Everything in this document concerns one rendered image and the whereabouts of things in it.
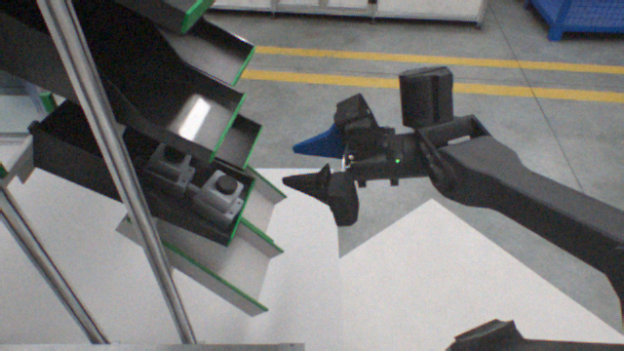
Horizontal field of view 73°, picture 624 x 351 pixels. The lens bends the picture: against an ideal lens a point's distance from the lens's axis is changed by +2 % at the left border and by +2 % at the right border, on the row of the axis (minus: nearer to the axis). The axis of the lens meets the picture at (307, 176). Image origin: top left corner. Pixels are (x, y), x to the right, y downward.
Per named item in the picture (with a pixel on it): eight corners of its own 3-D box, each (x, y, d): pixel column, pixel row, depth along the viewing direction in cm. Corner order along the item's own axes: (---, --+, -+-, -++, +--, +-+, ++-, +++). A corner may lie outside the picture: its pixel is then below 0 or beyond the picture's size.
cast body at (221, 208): (239, 212, 66) (253, 185, 61) (225, 231, 62) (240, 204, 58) (193, 183, 65) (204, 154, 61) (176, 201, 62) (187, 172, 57)
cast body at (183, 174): (191, 180, 66) (203, 150, 61) (179, 200, 63) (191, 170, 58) (139, 157, 64) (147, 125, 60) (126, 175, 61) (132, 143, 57)
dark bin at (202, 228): (252, 186, 71) (267, 158, 66) (227, 248, 61) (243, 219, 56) (88, 112, 66) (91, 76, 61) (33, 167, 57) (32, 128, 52)
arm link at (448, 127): (508, 176, 46) (508, 65, 42) (445, 198, 43) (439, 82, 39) (440, 155, 56) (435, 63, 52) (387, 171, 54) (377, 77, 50)
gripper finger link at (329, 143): (347, 147, 62) (339, 113, 58) (344, 163, 59) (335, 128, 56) (302, 150, 64) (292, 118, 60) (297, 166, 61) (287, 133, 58)
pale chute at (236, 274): (269, 257, 84) (285, 251, 82) (252, 318, 75) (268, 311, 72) (152, 173, 73) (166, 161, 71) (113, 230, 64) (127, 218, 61)
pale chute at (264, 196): (274, 204, 95) (288, 196, 93) (259, 250, 86) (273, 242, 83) (173, 123, 84) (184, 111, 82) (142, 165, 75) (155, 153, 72)
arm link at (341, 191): (408, 132, 61) (404, 96, 57) (406, 228, 48) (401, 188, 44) (352, 137, 64) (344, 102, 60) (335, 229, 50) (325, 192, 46)
